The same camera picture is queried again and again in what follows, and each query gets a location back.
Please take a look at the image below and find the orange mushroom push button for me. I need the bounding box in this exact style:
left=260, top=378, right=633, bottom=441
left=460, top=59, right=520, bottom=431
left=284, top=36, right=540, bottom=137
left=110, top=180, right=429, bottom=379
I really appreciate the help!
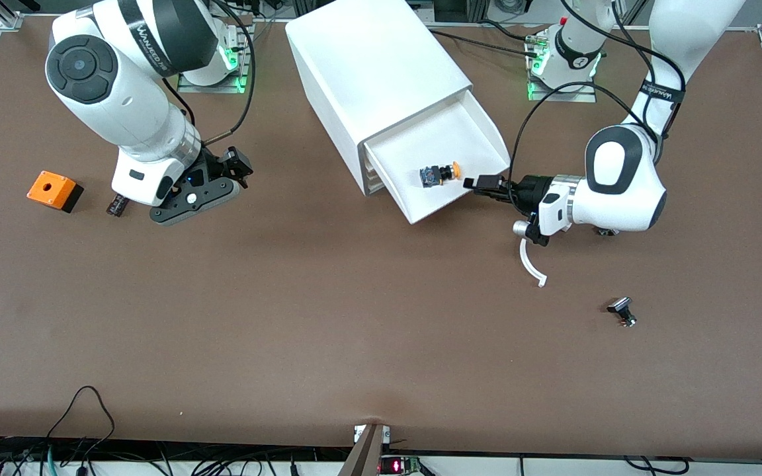
left=419, top=161, right=462, bottom=189

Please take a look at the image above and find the white plastic tray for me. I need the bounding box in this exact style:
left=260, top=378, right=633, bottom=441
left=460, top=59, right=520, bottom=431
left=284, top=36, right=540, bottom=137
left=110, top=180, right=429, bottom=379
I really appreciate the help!
left=362, top=89, right=511, bottom=225

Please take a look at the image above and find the device with red display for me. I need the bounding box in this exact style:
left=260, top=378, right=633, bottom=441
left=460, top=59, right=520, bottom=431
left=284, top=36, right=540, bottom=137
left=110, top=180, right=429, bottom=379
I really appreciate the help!
left=380, top=455, right=421, bottom=475

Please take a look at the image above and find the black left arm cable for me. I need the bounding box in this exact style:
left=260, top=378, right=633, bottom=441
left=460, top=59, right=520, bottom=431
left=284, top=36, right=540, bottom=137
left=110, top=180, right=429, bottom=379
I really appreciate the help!
left=510, top=0, right=686, bottom=182

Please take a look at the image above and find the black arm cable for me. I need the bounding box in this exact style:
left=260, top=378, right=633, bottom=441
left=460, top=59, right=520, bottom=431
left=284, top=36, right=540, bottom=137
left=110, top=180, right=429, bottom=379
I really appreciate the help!
left=510, top=0, right=686, bottom=182
left=163, top=0, right=256, bottom=146

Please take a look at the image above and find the white C-shaped plastic ring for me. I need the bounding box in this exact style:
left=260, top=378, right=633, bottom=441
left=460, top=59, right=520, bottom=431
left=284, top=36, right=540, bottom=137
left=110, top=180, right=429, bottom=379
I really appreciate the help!
left=519, top=238, right=548, bottom=288

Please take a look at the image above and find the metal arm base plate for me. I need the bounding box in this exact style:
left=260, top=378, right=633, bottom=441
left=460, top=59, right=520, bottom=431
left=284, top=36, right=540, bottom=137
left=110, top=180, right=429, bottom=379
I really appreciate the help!
left=527, top=63, right=598, bottom=103
left=177, top=17, right=254, bottom=94

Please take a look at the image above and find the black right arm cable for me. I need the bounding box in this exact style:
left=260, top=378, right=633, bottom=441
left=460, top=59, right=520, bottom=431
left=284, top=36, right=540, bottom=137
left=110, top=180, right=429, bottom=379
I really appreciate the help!
left=163, top=0, right=256, bottom=146

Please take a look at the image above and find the black table cable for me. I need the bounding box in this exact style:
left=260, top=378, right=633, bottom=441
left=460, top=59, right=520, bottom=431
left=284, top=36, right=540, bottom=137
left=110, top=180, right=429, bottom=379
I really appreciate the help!
left=480, top=19, right=540, bottom=42
left=429, top=29, right=540, bottom=59

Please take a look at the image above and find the orange button enclosure box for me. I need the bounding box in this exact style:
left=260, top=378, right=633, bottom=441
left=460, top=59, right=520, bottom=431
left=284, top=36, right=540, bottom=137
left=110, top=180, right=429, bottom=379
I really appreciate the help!
left=26, top=171, right=84, bottom=213

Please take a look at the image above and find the black looped cable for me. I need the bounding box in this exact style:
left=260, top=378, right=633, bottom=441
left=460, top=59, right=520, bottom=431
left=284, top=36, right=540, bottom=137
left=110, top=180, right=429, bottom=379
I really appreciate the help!
left=46, top=386, right=116, bottom=463

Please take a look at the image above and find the small white bracket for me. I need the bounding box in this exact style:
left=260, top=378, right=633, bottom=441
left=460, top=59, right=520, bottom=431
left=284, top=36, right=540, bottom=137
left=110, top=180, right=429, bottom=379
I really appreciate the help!
left=353, top=425, right=392, bottom=444

